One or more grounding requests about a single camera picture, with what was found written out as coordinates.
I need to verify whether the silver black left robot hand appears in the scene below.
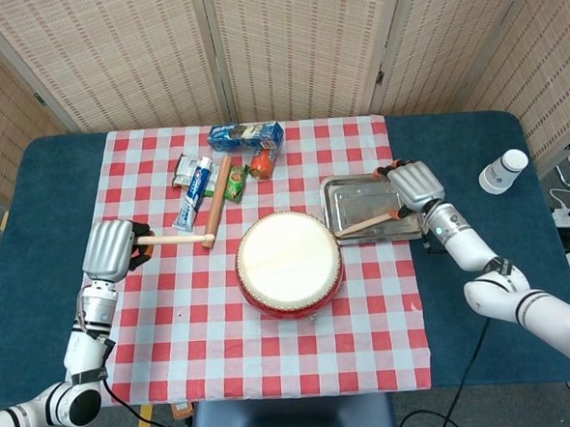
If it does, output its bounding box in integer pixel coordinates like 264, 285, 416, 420
78, 216, 157, 286

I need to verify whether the white blue toothpaste tube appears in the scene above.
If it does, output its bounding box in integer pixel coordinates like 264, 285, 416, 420
167, 155, 219, 235

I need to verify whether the stainless steel tray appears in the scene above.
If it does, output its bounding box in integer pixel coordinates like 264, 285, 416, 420
318, 168, 432, 247

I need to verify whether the light wooden drumstick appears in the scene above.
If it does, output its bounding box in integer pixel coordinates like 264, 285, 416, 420
135, 231, 215, 248
335, 210, 403, 239

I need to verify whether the orange snack packet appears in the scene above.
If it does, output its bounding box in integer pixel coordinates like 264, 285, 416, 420
247, 145, 280, 182

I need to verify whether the black cable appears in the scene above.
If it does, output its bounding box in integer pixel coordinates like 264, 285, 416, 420
100, 371, 202, 427
390, 316, 498, 427

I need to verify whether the wooden rolling pin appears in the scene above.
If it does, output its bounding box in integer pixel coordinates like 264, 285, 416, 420
195, 154, 238, 250

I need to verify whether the red white checkered tablecloth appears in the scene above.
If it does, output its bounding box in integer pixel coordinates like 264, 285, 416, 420
47, 112, 433, 413

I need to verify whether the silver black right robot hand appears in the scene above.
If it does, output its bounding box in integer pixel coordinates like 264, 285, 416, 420
371, 157, 447, 220

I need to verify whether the small orange box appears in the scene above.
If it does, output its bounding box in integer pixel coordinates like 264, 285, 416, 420
170, 400, 195, 421

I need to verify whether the green snack packet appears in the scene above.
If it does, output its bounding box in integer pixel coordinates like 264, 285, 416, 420
202, 163, 250, 205

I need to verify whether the silver brown foil packet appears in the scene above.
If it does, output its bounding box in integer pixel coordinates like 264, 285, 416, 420
169, 152, 202, 188

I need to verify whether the white plastic bottle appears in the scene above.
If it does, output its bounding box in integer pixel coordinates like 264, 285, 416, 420
475, 148, 531, 197

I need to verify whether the red drum with white skin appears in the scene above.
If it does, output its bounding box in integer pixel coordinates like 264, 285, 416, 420
231, 208, 347, 324

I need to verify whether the woven bamboo folding screen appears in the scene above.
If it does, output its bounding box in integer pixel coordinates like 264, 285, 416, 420
0, 0, 570, 208

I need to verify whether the dark blue chair seat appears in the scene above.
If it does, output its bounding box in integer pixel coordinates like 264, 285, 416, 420
187, 388, 397, 427

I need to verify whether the blue cookie package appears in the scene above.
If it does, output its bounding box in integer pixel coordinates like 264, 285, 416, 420
205, 120, 286, 155

